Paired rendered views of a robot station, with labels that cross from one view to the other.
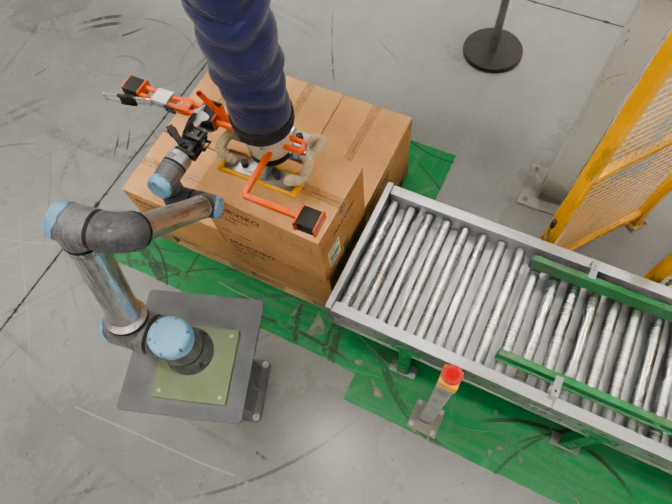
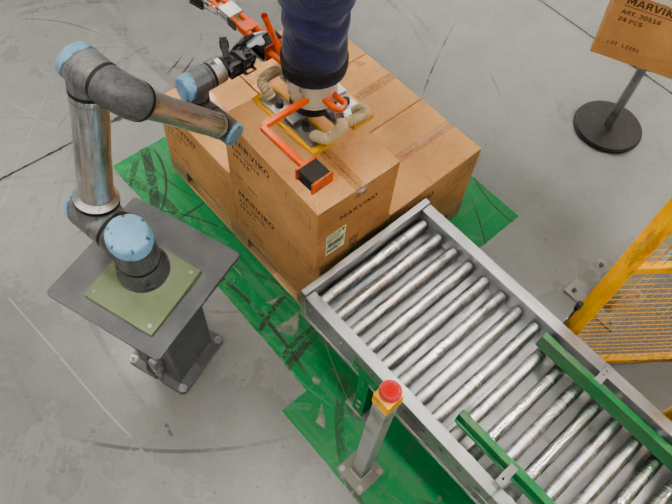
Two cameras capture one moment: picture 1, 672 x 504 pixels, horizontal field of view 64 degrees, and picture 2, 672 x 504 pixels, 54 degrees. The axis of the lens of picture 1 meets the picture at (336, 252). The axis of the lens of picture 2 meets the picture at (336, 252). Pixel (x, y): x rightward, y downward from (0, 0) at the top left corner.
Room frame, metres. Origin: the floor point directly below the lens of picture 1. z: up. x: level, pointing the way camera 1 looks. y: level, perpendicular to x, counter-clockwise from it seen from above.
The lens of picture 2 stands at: (-0.34, -0.22, 2.88)
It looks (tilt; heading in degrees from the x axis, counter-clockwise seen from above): 59 degrees down; 9
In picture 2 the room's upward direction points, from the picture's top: 6 degrees clockwise
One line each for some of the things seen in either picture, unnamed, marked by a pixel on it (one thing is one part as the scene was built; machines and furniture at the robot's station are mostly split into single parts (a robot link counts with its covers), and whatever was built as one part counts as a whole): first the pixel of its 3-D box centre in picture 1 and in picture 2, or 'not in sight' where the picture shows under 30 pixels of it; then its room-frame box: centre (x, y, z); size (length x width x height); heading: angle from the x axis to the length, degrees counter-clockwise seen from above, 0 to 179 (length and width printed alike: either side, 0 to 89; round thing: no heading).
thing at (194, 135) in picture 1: (192, 143); (237, 61); (1.28, 0.46, 1.24); 0.12 x 0.09 x 0.08; 146
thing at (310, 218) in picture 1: (309, 220); (314, 175); (0.88, 0.07, 1.24); 0.09 x 0.08 x 0.05; 146
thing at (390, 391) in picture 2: (451, 375); (389, 392); (0.33, -0.31, 1.02); 0.07 x 0.07 x 0.04
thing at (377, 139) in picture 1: (275, 173); (316, 150); (1.70, 0.26, 0.34); 1.20 x 1.00 x 0.40; 56
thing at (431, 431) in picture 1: (426, 417); (360, 469); (0.33, -0.31, 0.01); 0.15 x 0.15 x 0.03; 56
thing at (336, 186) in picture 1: (285, 201); (308, 169); (1.27, 0.19, 0.74); 0.60 x 0.40 x 0.40; 54
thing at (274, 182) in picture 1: (261, 171); (292, 117); (1.18, 0.23, 1.13); 0.34 x 0.10 x 0.05; 56
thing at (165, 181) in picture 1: (166, 178); (196, 83); (1.14, 0.56, 1.24); 0.12 x 0.09 x 0.10; 146
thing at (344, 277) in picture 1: (361, 244); (368, 247); (1.07, -0.12, 0.58); 0.70 x 0.03 x 0.06; 146
